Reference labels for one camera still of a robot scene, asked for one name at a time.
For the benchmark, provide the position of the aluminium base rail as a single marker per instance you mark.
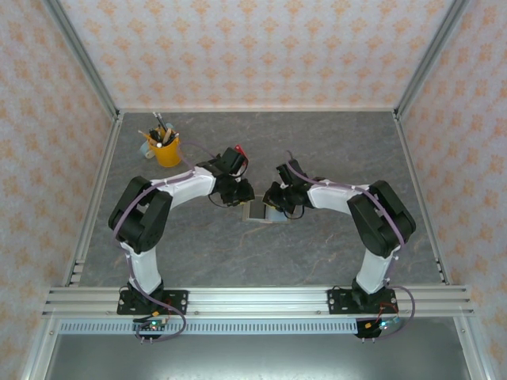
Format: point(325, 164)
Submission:
point(257, 301)

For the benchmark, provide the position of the black pen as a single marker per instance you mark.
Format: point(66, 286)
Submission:
point(161, 121)
point(157, 120)

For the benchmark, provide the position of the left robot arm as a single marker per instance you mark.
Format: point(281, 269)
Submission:
point(146, 221)

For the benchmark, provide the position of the aluminium frame post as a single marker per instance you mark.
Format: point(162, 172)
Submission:
point(431, 51)
point(79, 51)

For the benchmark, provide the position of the aluminium side rail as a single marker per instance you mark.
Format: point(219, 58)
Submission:
point(410, 158)
point(115, 130)

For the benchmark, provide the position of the light blue tape roll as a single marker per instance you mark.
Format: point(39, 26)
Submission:
point(145, 150)

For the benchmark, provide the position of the taupe card holder wallet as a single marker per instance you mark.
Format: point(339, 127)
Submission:
point(279, 217)

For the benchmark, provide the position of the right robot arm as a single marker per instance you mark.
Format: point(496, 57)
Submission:
point(380, 221)

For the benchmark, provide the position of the aluminium back rail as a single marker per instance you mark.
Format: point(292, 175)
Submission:
point(257, 109)

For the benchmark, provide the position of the red card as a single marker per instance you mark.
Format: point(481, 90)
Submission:
point(240, 149)

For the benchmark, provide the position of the wooden stick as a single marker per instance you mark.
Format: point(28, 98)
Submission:
point(169, 135)

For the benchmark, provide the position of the grey metal panel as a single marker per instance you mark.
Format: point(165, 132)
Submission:
point(257, 360)

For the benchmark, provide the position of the yellow pencil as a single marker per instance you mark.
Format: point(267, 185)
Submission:
point(143, 134)

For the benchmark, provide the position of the yellow pen cup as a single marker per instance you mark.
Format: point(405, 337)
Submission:
point(168, 152)

